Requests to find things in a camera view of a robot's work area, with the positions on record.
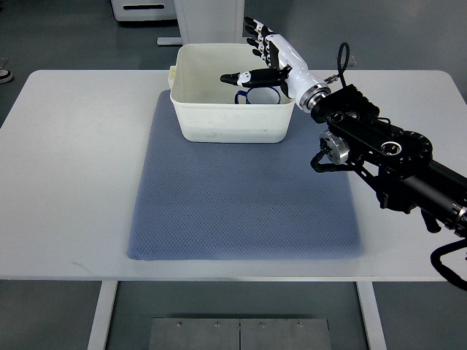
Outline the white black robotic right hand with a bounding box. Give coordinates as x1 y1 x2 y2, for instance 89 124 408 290
220 17 331 112

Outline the blue enamel mug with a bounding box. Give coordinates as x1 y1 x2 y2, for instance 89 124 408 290
234 87 282 104

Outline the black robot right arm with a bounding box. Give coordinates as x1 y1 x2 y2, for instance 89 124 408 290
306 85 466 289

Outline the white plastic box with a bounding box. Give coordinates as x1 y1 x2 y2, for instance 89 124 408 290
169 43 295 143

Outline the small grey floor plate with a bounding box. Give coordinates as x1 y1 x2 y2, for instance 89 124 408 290
347 55 357 67

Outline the white pillar base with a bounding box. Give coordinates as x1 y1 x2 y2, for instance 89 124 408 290
157 0 245 47

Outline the blue textured mat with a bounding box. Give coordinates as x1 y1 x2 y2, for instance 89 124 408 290
127 91 363 260

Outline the white cabinet with slot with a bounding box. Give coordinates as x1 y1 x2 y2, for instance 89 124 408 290
110 0 177 22

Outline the white table leg right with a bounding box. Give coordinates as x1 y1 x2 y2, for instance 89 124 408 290
356 281 387 350

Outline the white table leg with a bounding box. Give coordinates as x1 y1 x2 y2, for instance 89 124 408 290
356 281 387 350
88 281 118 350

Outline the black white sneaker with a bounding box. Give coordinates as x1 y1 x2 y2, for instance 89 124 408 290
0 69 14 85

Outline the white table leg left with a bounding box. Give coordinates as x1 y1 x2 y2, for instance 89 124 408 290
88 281 118 350

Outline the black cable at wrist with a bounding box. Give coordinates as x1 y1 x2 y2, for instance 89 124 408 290
324 42 352 88

